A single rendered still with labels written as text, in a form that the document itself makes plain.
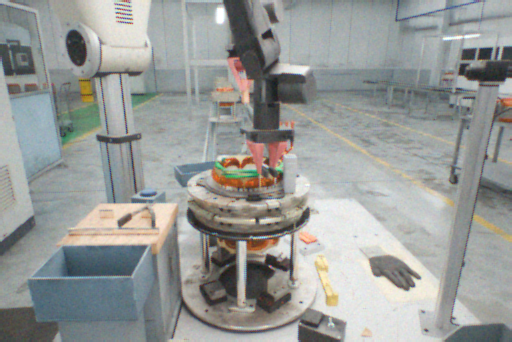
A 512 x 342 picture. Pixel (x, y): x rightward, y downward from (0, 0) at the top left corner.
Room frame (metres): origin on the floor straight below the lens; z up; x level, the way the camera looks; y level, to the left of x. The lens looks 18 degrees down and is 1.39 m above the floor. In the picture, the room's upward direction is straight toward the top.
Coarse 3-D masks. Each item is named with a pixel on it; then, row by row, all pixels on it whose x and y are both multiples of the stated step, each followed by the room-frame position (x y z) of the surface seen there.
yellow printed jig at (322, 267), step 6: (318, 258) 0.96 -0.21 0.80; (324, 258) 0.96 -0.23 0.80; (318, 264) 0.92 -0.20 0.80; (324, 264) 0.92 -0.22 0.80; (318, 270) 0.91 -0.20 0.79; (324, 270) 0.91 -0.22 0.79; (324, 276) 0.88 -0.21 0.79; (324, 282) 0.85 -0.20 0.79; (330, 282) 0.84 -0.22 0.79; (324, 288) 0.82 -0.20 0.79; (330, 288) 0.82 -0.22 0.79; (330, 294) 0.76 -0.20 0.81; (336, 294) 0.76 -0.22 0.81; (330, 300) 0.76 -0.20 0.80; (336, 300) 0.76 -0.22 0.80
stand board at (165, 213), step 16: (96, 208) 0.75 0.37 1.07; (112, 208) 0.75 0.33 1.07; (128, 208) 0.75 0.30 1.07; (160, 208) 0.75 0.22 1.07; (176, 208) 0.76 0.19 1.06; (80, 224) 0.67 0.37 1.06; (96, 224) 0.67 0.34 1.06; (112, 224) 0.67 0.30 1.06; (128, 224) 0.67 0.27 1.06; (144, 224) 0.66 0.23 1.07; (160, 224) 0.66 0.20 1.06; (64, 240) 0.60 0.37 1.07; (80, 240) 0.60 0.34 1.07; (96, 240) 0.60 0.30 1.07; (112, 240) 0.60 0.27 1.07; (128, 240) 0.60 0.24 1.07; (144, 240) 0.60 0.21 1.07; (160, 240) 0.61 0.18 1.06
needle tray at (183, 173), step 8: (176, 168) 1.08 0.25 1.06; (184, 168) 1.12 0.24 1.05; (192, 168) 1.13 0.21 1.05; (200, 168) 1.15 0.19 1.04; (208, 168) 1.16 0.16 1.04; (176, 176) 1.08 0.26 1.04; (184, 176) 1.02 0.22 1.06; (192, 176) 1.03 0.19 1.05; (184, 184) 1.02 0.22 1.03; (216, 240) 1.07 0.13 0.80
